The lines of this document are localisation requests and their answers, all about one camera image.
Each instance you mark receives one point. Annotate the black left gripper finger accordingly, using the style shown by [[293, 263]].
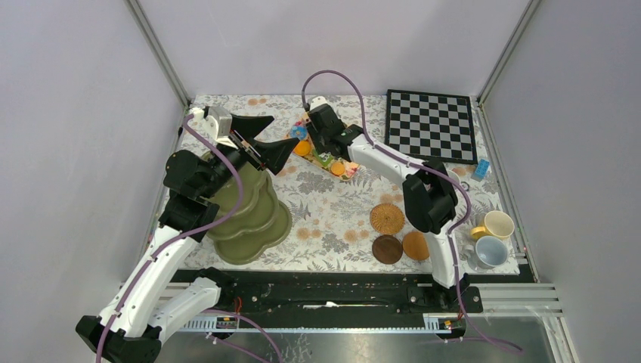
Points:
[[274, 155], [248, 127]]

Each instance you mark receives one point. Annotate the round waffle biscuit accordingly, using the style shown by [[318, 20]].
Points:
[[337, 169]]

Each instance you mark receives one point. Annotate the green cake slice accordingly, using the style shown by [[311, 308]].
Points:
[[324, 159]]

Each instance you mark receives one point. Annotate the dark brown wooden coaster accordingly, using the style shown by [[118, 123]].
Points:
[[387, 249]]

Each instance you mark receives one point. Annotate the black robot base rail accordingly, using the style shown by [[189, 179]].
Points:
[[285, 299]]

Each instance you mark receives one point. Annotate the floral serving tray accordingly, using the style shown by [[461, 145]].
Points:
[[350, 167]]

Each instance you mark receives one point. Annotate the aluminium corner post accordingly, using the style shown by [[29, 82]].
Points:
[[158, 51], [518, 32]]

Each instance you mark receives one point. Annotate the blue toy brick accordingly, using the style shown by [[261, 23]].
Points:
[[482, 169]]

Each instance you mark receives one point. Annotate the green tiered dessert stand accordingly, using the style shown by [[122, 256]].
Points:
[[261, 222]]

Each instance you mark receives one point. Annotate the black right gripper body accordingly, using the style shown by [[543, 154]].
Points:
[[320, 140]]

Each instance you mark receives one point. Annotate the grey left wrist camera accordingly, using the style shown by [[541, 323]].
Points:
[[216, 122]]

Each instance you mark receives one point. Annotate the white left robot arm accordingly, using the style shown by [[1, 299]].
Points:
[[134, 326]]

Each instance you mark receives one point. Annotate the light brown wooden coaster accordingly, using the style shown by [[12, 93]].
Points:
[[415, 246]]

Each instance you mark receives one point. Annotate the blue donut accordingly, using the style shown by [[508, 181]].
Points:
[[299, 131]]

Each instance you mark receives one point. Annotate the woven rattan coaster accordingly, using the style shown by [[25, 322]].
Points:
[[387, 218]]

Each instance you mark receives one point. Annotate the aluminium corner post right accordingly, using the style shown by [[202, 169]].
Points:
[[518, 32]]

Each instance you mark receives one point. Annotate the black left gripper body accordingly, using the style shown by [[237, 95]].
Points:
[[242, 153]]

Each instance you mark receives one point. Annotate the orange round tart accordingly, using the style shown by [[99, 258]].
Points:
[[303, 148]]

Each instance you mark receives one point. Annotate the aluminium corner post left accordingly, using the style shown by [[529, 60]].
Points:
[[158, 51]]

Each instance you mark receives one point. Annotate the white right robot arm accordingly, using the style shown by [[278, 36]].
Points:
[[429, 199]]

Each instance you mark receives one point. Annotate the black grey chessboard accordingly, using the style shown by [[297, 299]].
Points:
[[428, 126]]

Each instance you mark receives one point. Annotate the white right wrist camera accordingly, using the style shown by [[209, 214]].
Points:
[[317, 102]]

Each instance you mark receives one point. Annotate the yellow mug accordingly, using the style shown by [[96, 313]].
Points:
[[496, 224]]

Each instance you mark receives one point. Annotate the light blue mug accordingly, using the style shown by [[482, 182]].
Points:
[[487, 253]]

